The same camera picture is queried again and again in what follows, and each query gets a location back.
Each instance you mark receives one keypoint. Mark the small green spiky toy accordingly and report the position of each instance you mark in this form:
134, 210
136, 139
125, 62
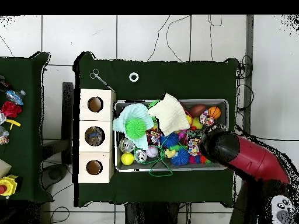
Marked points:
135, 127

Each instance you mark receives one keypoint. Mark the light blue muslin cloth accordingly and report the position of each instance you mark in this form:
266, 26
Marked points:
137, 112

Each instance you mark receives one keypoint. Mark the cream knitted cloth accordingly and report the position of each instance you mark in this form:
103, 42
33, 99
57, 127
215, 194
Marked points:
170, 114

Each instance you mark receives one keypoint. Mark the clear bottle blue label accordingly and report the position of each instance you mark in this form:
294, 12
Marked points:
94, 135

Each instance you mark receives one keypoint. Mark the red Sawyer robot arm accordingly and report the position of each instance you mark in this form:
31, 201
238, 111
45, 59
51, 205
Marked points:
257, 161

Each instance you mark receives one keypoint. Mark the wooden box with three holes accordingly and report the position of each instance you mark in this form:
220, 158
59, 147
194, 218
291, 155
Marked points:
107, 130

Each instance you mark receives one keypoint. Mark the blue spiky ball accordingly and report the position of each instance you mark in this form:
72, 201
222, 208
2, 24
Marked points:
169, 140

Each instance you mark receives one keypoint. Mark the yellow smiley ball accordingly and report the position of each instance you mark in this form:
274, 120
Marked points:
188, 119

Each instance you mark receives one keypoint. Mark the plain yellow ball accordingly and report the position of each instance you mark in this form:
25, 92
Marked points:
127, 158

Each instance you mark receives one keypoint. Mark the dark green tablecloth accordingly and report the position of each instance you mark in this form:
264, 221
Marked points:
28, 140
175, 81

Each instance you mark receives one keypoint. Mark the brown football toy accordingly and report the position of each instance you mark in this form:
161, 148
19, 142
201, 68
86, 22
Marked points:
197, 110

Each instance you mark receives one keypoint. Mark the colourful spotted cloth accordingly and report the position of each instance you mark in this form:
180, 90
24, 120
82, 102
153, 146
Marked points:
206, 117

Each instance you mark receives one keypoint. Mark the orange basketball toy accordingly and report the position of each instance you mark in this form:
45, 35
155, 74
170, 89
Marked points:
214, 112

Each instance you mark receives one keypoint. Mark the silver scissors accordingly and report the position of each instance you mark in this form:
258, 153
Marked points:
100, 79

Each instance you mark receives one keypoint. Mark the black upright panel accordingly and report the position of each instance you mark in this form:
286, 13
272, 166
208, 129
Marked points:
67, 105

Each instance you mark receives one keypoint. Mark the yellow plastic piece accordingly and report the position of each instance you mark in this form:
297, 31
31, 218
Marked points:
14, 122

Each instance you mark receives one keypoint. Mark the blue and clear packet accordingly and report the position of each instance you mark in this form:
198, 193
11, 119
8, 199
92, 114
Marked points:
15, 96

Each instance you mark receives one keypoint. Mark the red crumpled item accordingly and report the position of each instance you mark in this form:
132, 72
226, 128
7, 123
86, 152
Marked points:
10, 109

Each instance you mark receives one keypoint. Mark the clear plastic packet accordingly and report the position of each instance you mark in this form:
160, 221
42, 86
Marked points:
4, 136

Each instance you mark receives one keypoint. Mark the beige box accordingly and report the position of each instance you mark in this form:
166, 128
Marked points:
4, 168

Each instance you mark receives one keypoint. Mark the yellow emergency stop button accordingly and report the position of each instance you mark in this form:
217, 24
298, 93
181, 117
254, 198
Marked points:
8, 185

